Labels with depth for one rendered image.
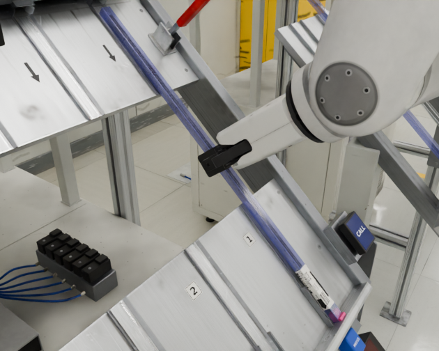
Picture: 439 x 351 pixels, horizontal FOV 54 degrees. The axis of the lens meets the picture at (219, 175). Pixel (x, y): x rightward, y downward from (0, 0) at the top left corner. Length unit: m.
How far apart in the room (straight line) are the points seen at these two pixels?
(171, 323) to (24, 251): 0.52
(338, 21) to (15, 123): 0.32
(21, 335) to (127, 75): 0.39
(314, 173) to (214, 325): 1.10
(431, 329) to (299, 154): 0.74
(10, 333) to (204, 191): 1.29
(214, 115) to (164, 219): 1.42
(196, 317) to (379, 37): 0.32
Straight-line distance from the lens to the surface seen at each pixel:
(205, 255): 0.49
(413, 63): 0.31
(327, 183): 1.52
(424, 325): 1.69
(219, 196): 1.82
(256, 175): 0.63
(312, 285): 0.57
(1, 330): 0.71
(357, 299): 0.61
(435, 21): 0.30
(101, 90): 0.54
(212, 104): 0.64
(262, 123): 0.44
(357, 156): 0.83
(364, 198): 0.87
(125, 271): 0.81
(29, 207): 1.05
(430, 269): 1.93
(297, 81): 0.43
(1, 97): 0.49
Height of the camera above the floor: 1.15
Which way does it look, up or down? 29 degrees down
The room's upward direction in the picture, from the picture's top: straight up
